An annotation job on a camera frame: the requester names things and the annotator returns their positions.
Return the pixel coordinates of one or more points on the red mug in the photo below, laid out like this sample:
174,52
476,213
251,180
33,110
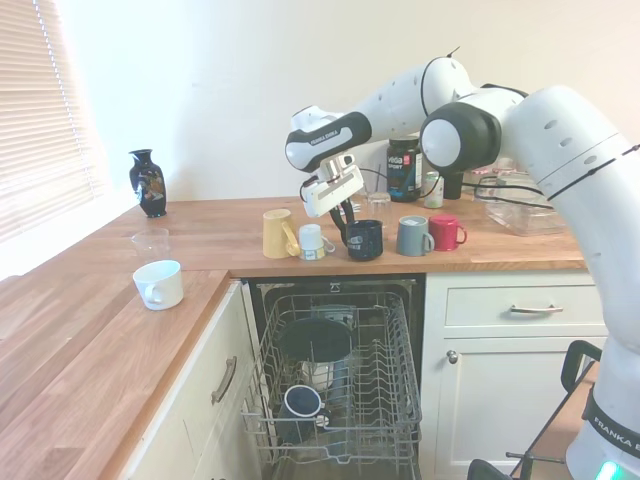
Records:
450,232

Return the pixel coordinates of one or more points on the small white printed mug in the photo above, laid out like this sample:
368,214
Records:
310,242

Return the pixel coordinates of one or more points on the clear plastic lidded container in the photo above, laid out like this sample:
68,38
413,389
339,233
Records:
520,220

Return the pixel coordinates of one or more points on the dark blue speckled mug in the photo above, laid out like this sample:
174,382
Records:
367,242

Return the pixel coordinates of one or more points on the short clear glass tumbler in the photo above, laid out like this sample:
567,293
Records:
150,244

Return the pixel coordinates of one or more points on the round metal cabinet knob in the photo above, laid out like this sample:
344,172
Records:
452,356

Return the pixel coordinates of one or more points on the wide white cup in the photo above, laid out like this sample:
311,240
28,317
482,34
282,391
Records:
160,285

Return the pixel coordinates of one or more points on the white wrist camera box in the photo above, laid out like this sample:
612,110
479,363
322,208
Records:
348,161

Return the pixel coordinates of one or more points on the white bowl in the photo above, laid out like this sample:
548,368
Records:
317,375

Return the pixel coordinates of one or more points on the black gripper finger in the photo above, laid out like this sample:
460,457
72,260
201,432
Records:
342,227
350,211

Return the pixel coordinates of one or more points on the white base cabinet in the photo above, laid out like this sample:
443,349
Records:
500,400
200,425

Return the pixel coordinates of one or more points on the built-in dishwasher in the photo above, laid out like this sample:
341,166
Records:
375,287

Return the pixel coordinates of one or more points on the grey mug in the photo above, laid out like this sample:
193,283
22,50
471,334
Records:
412,237

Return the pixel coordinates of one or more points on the dark blue painted vase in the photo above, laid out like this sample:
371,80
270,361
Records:
147,185

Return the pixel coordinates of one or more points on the black protein powder tub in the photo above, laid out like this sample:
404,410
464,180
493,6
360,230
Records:
405,170

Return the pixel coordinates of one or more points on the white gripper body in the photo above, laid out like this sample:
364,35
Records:
332,192

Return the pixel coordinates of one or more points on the silver green drink can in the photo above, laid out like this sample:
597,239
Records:
433,192

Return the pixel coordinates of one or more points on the upturned clear drinking glass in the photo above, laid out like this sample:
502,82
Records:
380,204

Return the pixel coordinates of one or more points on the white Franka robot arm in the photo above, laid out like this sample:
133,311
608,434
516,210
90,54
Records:
565,130

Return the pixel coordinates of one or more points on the black shaker bottle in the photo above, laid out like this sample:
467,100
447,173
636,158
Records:
452,187

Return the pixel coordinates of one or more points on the black round plate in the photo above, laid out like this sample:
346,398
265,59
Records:
315,340

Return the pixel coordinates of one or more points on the yellow mug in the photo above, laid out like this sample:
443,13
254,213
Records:
275,235

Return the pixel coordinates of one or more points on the beige slatted window blind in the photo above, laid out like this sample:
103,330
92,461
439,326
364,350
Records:
40,125

